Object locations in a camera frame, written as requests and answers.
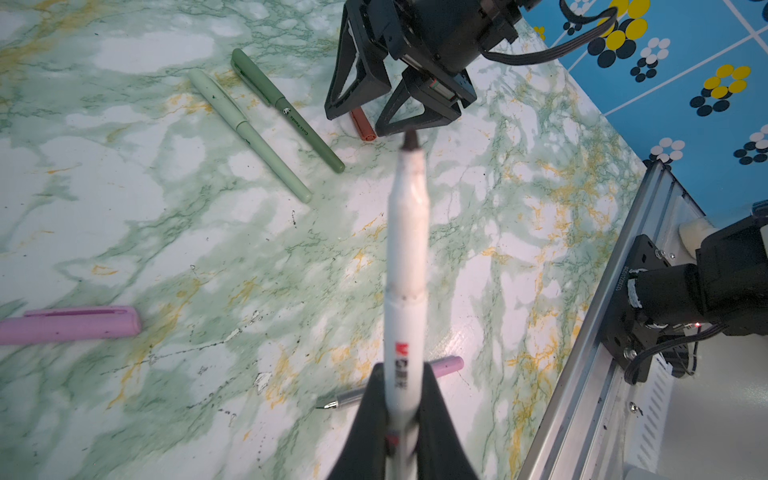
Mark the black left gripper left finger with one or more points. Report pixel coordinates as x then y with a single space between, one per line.
365 450

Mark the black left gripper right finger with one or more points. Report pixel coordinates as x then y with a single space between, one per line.
439 453

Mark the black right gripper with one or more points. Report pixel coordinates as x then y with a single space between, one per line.
437 39

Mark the brown pen cap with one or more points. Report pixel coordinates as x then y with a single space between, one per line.
363 127

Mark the dark green pen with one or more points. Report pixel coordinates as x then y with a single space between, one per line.
262 86

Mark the light green pen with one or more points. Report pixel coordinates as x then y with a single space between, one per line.
226 107

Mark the white grey pen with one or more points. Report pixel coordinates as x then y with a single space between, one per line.
405 306

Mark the pink pen cap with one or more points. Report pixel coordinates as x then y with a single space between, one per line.
70 324

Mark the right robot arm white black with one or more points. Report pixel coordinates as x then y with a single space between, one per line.
646 115

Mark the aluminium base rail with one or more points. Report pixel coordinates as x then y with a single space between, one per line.
596 425

